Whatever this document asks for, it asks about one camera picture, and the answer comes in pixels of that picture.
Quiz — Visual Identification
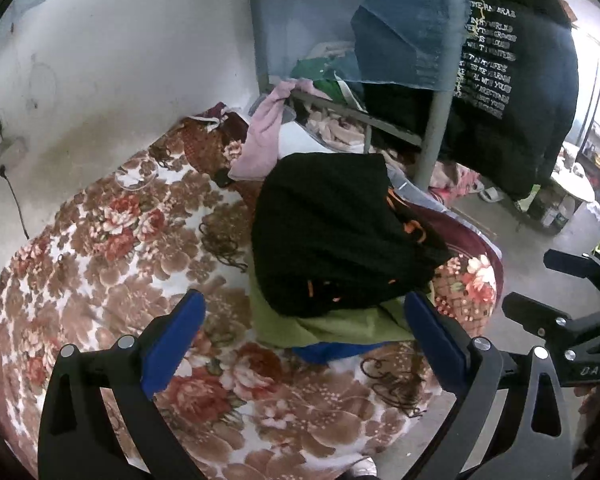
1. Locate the white round table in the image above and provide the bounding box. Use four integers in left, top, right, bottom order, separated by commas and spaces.
550, 145, 600, 241

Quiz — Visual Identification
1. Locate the maroon cushion with grey trim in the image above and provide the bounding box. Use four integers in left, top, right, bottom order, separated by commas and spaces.
405, 180, 503, 261

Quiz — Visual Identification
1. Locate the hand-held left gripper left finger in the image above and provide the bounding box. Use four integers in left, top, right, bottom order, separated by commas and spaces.
37, 289, 207, 480

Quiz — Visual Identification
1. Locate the black hoodie with orange print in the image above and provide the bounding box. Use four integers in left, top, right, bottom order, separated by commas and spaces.
250, 152, 453, 318

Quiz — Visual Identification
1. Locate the grey metal bunk frame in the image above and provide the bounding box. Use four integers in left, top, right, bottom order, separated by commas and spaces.
246, 0, 473, 191

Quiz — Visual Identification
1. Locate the blue mosquito net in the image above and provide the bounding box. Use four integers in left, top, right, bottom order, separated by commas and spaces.
250, 0, 366, 91

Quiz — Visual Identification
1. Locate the floral fleece blanket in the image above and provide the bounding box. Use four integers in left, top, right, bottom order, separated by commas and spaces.
0, 115, 506, 480

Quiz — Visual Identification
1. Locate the bright blue garment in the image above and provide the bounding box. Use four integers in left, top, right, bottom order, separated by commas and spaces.
290, 340, 411, 366

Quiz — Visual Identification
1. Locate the white shoe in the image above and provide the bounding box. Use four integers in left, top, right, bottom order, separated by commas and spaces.
347, 455, 378, 480

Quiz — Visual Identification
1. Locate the blue denim garment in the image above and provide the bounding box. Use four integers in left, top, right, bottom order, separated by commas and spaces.
352, 0, 468, 91

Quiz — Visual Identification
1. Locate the white power strip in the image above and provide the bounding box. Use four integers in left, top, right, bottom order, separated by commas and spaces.
0, 137, 28, 171

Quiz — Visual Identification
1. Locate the dark green garment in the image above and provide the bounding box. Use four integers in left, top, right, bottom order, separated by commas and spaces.
292, 55, 361, 101

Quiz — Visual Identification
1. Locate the olive green garment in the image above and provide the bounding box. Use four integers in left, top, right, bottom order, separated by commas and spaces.
247, 270, 416, 348

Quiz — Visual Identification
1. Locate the black printed t-shirt hanging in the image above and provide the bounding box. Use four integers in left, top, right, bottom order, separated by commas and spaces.
430, 0, 581, 201

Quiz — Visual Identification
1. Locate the maroon garment with white drawstring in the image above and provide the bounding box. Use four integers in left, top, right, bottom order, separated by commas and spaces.
182, 102, 253, 136

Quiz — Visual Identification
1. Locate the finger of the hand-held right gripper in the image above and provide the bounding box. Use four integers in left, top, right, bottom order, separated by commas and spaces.
501, 292, 581, 341
543, 248, 600, 291

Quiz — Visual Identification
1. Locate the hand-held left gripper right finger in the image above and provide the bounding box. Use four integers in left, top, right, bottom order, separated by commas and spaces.
404, 290, 573, 480

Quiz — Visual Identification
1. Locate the pink cloth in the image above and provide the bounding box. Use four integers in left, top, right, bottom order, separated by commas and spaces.
228, 79, 316, 181

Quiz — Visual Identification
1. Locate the beige fleece bedding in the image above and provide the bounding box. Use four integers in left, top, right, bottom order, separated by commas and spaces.
305, 110, 372, 153

